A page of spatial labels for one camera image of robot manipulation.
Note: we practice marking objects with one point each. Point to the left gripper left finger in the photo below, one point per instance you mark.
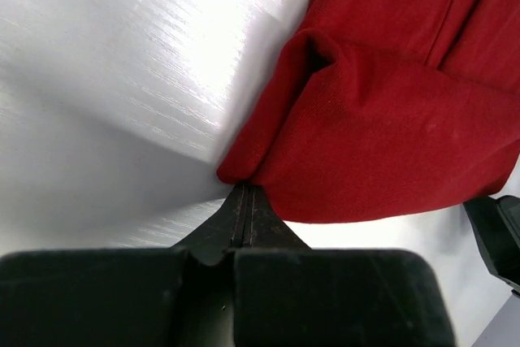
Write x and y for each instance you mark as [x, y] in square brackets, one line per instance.
[105, 297]

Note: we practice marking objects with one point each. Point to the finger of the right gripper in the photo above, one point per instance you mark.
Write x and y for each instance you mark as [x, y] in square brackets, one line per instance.
[495, 224]

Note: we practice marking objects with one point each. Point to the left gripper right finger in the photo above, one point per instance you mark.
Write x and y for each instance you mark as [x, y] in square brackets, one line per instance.
[289, 295]

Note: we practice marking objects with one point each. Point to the red t shirt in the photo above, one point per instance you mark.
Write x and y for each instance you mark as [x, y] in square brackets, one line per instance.
[380, 108]

